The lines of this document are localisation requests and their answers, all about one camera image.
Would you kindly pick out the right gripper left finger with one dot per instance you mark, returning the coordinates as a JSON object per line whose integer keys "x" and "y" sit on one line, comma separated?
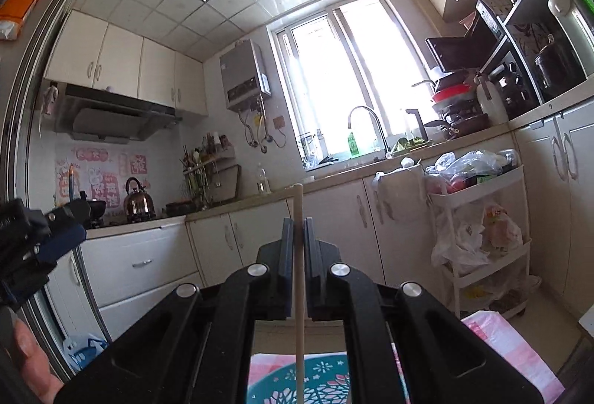
{"x": 195, "y": 345}

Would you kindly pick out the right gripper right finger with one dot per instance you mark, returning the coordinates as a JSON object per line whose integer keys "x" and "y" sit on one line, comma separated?
{"x": 402, "y": 344}

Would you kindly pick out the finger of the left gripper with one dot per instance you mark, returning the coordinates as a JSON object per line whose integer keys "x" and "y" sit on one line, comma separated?
{"x": 56, "y": 246}
{"x": 75, "y": 212}

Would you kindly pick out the kitchen faucet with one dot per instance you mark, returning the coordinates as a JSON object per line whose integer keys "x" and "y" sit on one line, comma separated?
{"x": 369, "y": 133}

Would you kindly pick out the person left hand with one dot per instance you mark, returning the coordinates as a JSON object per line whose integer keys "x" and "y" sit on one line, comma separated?
{"x": 33, "y": 364}

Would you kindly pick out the steel kettle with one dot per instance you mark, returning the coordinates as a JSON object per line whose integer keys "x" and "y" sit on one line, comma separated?
{"x": 138, "y": 204}

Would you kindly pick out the teal perforated plastic basket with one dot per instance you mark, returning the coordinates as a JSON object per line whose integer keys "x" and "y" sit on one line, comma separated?
{"x": 273, "y": 379}

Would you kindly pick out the range hood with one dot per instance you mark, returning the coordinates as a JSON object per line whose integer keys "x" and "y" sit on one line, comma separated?
{"x": 86, "y": 113}

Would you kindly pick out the white plastic bag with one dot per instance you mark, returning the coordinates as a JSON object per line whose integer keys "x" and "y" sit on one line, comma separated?
{"x": 474, "y": 235}

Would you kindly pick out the red white checkered tablecloth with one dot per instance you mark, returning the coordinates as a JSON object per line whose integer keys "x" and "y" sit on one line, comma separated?
{"x": 494, "y": 330}

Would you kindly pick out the white rolling cart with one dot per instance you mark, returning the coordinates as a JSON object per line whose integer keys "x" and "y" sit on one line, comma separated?
{"x": 503, "y": 285}

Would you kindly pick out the clear oil bottle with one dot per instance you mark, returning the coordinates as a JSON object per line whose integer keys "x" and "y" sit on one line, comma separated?
{"x": 263, "y": 184}

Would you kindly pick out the green dish soap bottle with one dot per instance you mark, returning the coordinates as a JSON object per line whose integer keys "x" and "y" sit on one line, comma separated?
{"x": 353, "y": 146}

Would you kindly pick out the black toaster oven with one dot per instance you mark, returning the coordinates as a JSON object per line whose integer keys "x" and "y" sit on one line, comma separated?
{"x": 512, "y": 81}

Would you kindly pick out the black microwave oven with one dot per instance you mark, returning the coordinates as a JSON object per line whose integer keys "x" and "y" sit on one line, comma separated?
{"x": 472, "y": 50}

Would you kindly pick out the white thermos pot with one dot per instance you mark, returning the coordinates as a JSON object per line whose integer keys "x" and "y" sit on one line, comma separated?
{"x": 576, "y": 20}

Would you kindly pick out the wall spice rack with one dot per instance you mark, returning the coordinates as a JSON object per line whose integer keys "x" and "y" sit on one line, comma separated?
{"x": 211, "y": 172}

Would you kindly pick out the wall water heater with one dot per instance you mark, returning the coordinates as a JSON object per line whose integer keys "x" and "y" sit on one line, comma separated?
{"x": 244, "y": 77}

